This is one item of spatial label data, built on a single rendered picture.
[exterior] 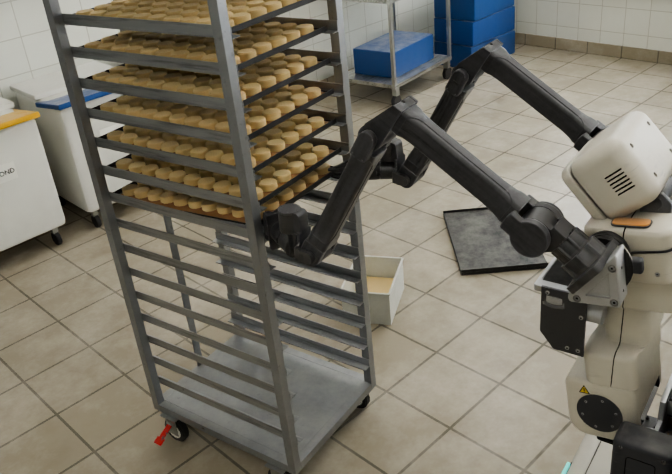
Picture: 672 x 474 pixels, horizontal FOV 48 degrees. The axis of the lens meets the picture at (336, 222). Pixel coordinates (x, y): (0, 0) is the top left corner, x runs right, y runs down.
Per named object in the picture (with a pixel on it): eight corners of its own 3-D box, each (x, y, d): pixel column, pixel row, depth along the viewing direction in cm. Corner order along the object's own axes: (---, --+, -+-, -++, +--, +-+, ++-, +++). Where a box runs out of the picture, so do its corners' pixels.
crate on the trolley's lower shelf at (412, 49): (394, 53, 614) (392, 29, 604) (434, 58, 592) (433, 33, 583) (354, 73, 576) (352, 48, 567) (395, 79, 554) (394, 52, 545)
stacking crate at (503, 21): (476, 24, 665) (476, 1, 656) (515, 29, 639) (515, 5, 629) (434, 41, 630) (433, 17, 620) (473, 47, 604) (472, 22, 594)
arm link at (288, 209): (312, 266, 179) (331, 251, 185) (309, 224, 174) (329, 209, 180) (272, 255, 185) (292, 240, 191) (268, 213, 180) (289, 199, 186)
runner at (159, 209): (271, 238, 198) (270, 228, 197) (265, 243, 196) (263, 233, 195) (112, 195, 233) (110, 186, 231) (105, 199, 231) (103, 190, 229)
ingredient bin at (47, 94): (95, 236, 416) (58, 105, 380) (46, 206, 459) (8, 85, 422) (176, 200, 447) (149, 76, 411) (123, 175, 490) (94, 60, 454)
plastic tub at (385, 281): (359, 283, 348) (356, 254, 341) (405, 287, 342) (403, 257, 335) (342, 321, 323) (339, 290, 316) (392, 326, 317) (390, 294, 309)
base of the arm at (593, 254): (601, 271, 136) (620, 241, 144) (567, 241, 137) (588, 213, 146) (571, 295, 142) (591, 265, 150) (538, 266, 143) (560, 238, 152)
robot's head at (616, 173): (687, 157, 156) (642, 101, 156) (662, 199, 141) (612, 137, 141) (631, 190, 166) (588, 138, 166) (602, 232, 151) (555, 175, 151)
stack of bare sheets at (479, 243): (548, 268, 345) (548, 262, 343) (461, 275, 346) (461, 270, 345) (518, 209, 398) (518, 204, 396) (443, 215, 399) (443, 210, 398)
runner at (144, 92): (251, 109, 181) (250, 98, 180) (244, 113, 180) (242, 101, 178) (83, 84, 216) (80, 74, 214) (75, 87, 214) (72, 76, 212)
